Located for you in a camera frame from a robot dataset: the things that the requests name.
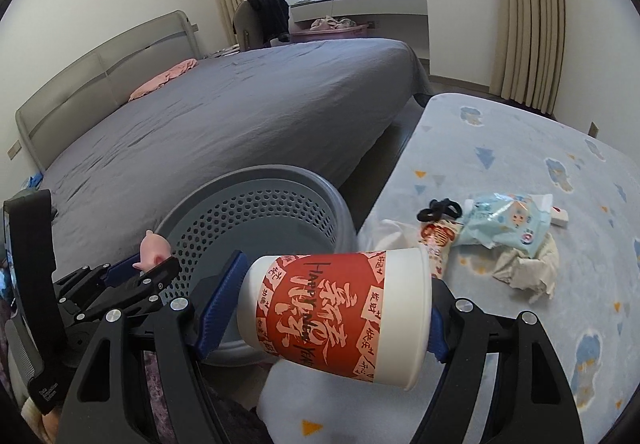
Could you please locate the beige right curtain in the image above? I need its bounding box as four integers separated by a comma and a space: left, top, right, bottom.
489, 0, 566, 116

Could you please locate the red white paper cup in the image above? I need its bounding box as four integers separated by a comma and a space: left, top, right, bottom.
236, 248, 432, 390

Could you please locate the pink cloth on bed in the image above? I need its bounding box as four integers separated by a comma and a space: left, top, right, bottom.
128, 58, 198, 102

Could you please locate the pink rubber pig toy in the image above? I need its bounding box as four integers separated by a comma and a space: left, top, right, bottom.
132, 230, 171, 273

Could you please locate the black hair tie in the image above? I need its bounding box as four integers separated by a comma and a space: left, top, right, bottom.
415, 197, 464, 225

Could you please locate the white cloth sock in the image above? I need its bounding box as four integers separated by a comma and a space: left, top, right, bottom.
357, 219, 426, 256

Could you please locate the grey bed sheet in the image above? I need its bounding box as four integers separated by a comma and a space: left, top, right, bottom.
42, 38, 433, 277

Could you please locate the pink storage box with clothes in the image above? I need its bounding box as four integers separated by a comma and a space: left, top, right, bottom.
291, 16, 369, 42

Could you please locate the red patterned snack wrapper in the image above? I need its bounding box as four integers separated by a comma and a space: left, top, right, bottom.
419, 219, 463, 279

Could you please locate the grey perforated trash basket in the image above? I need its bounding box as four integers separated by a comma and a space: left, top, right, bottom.
152, 163, 359, 367

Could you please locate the white playing card box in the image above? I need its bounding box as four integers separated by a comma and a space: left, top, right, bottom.
550, 206, 568, 227

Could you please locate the light blue patterned blanket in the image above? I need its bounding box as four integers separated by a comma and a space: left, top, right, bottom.
255, 92, 640, 444

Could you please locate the chair with black garment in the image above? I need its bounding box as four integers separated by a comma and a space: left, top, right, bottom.
232, 0, 291, 51

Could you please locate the grey bed headboard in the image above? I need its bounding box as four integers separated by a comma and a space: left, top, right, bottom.
15, 10, 203, 171

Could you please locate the white paper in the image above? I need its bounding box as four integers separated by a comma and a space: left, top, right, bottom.
491, 233, 560, 303

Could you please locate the light blue wipes packet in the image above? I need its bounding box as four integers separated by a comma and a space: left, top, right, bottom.
456, 193, 553, 258

